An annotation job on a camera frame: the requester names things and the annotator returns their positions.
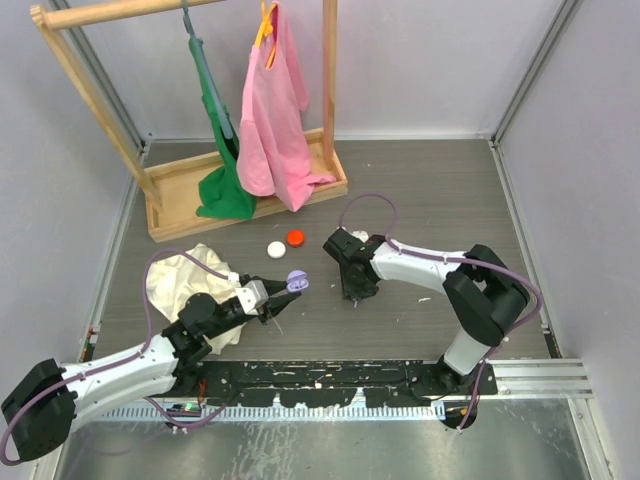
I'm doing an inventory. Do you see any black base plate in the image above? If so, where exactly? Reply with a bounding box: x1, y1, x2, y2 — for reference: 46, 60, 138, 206
195, 360, 497, 408

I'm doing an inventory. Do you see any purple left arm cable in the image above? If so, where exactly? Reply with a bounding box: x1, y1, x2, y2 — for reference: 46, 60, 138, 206
0, 248, 239, 466

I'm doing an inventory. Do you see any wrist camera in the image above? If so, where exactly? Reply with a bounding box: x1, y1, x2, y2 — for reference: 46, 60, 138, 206
235, 280, 269, 316
351, 230, 369, 243

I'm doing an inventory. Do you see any green shirt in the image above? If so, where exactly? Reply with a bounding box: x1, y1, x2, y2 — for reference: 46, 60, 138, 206
187, 37, 259, 221

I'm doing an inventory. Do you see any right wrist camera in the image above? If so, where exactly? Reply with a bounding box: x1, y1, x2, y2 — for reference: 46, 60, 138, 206
351, 230, 369, 243

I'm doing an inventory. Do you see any yellow clothes hanger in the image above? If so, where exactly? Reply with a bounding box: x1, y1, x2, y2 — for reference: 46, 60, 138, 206
254, 0, 278, 69

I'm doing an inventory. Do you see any pink shirt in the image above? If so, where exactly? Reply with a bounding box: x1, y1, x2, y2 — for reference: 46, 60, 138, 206
237, 2, 336, 212

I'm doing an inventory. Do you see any cream crumpled cloth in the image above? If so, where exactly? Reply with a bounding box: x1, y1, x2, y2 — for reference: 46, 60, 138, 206
146, 243, 243, 355

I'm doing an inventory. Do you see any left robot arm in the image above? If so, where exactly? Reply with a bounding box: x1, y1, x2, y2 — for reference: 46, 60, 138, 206
1, 275, 301, 466

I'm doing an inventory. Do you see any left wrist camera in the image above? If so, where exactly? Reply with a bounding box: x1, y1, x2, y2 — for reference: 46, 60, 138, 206
235, 280, 269, 316

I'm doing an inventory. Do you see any grey clothes hanger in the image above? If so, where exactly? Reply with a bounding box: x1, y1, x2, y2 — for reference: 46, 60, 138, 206
181, 0, 235, 140

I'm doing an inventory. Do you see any white earbud charging case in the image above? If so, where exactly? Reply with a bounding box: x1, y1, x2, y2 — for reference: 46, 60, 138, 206
267, 241, 287, 259

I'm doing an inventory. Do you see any slotted cable duct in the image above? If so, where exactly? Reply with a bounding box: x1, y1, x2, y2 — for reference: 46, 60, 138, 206
102, 402, 446, 422

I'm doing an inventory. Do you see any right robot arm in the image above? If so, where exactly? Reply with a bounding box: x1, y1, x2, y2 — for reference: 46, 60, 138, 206
323, 228, 530, 394

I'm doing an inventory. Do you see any orange earbud charging case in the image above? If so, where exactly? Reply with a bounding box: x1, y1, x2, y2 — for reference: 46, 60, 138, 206
286, 229, 306, 248

